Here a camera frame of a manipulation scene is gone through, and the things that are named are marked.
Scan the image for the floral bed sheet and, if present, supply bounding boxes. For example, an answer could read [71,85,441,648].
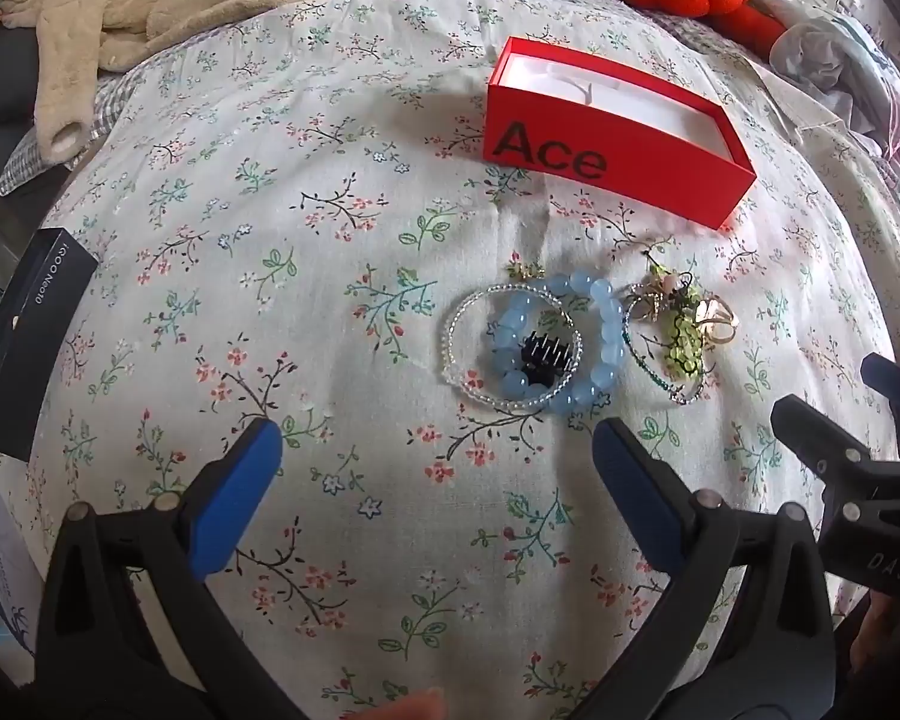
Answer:
[0,0,900,718]

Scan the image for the left hand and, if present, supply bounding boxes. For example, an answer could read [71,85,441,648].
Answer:
[349,688,447,720]

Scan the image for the black phone box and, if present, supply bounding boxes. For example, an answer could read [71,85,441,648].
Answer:
[0,227,98,461]

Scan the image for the gold ring with stone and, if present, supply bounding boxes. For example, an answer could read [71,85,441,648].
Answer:
[694,297,743,347]

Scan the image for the red Ace box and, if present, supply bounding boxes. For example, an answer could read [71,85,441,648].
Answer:
[482,36,756,229]

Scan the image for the right hand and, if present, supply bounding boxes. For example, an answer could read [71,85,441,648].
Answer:
[850,590,900,676]

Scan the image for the clear crystal bead bracelet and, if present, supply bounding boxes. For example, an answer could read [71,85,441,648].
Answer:
[440,281,586,415]

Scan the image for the black hair claw clip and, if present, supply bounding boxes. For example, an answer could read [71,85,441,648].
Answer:
[517,332,574,388]

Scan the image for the green bead necklace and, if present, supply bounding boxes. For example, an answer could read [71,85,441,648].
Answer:
[642,248,704,377]

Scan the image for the thin green beaded bracelet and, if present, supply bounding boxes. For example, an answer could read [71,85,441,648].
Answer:
[617,291,710,405]

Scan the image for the crumpled grey clothes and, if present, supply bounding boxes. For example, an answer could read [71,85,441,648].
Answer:
[758,0,900,204]

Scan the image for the blue bead bracelet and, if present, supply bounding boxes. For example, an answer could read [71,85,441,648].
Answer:
[487,266,629,416]

